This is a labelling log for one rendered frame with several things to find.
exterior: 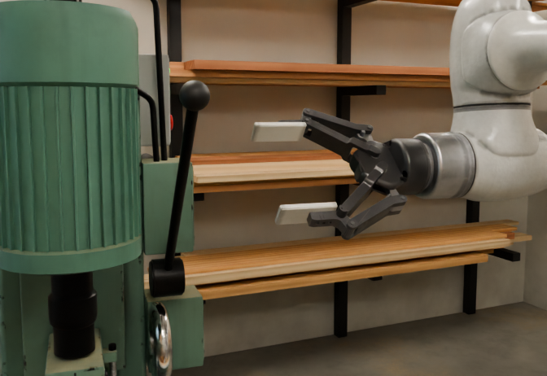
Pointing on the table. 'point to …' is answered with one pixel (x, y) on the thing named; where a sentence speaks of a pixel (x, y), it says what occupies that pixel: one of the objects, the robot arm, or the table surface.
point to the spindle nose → (72, 314)
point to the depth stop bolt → (111, 358)
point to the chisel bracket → (64, 366)
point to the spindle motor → (67, 137)
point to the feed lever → (170, 275)
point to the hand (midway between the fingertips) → (273, 171)
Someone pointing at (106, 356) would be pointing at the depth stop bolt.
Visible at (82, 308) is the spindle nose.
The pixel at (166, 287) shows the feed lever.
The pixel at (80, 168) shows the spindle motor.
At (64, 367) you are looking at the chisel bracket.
